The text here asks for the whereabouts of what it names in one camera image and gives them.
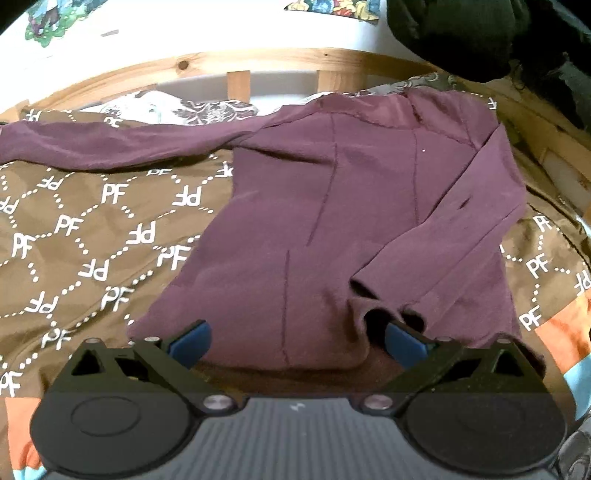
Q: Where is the black hanging garment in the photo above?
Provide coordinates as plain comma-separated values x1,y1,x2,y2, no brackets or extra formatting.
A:
387,1,590,131

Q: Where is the colourful wall poster right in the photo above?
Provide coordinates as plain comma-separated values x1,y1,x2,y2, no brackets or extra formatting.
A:
284,0,381,23

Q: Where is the white floral pillow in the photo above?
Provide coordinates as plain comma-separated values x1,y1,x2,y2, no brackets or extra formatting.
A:
82,90,259,126

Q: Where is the maroon long-sleeve shirt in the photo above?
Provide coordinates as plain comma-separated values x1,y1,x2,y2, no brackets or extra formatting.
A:
1,88,526,370

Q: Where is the colourful wall poster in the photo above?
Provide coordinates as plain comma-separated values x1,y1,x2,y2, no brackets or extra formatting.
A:
284,0,381,23
25,0,107,48

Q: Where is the brown PF patterned blanket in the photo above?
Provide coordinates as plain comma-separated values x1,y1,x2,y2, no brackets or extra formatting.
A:
0,75,591,480

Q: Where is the wooden bed frame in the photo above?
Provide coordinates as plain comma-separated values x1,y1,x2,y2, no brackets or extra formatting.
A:
1,48,590,208

